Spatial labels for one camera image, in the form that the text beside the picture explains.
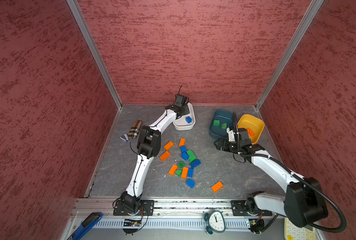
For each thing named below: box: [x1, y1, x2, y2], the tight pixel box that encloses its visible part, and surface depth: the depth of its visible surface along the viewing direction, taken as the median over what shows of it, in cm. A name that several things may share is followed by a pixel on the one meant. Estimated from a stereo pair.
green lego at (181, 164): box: [178, 161, 186, 169], surface depth 89 cm
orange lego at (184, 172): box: [180, 166, 189, 179], surface depth 87 cm
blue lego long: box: [190, 159, 202, 169], surface depth 91 cm
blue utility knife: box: [67, 212, 103, 240], surface depth 68 cm
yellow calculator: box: [284, 217, 318, 240], surface depth 67 cm
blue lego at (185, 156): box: [180, 151, 190, 161], surface depth 93 cm
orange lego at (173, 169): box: [168, 164, 178, 176], surface depth 89 cm
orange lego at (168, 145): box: [163, 141, 174, 151], surface depth 98 cm
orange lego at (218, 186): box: [211, 181, 224, 193], surface depth 83 cm
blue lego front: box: [186, 178, 196, 189], surface depth 85 cm
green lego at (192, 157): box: [186, 152, 197, 163], surface depth 92 cm
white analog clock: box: [201, 210, 228, 235], surface depth 68 cm
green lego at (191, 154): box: [186, 149, 197, 160], surface depth 93 cm
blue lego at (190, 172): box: [187, 168, 194, 178], surface depth 87 cm
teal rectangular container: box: [209, 109, 234, 139], surface depth 112 cm
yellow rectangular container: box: [237, 114, 265, 145], surface depth 109 cm
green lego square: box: [213, 119, 220, 127], surface depth 110 cm
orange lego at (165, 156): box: [159, 150, 171, 162], surface depth 94 cm
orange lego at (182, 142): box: [178, 138, 186, 147], surface depth 102 cm
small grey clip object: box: [119, 133, 129, 143], surface depth 102 cm
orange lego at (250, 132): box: [247, 128, 255, 137], surface depth 106 cm
